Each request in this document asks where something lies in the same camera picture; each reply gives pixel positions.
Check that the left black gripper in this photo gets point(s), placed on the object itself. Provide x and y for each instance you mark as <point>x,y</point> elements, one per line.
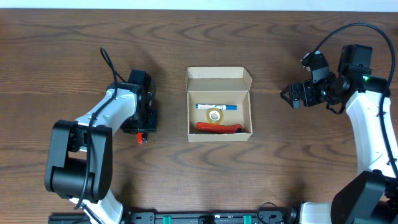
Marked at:
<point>152,126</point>

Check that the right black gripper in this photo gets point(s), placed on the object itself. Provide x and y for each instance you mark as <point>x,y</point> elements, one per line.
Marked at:
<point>305,87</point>

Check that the red black stapler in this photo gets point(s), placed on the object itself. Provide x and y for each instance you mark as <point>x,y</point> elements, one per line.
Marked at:
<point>141,138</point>

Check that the red box cutter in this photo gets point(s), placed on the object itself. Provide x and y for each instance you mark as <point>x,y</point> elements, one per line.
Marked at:
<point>219,129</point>

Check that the brown cardboard box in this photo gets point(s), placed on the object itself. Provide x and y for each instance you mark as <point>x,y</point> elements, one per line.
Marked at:
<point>218,86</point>

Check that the blue capped whiteboard marker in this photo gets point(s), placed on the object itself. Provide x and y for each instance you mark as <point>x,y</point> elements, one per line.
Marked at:
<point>216,106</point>

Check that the clear yellow tape roll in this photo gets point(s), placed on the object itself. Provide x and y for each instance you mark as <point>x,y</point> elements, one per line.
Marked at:
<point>214,116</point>

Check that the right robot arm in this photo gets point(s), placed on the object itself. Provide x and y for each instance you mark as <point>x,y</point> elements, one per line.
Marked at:
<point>372,196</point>

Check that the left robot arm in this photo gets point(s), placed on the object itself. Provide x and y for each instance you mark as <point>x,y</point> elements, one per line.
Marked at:
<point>80,159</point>

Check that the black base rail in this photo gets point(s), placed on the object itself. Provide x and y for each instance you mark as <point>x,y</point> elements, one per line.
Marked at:
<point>264,216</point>

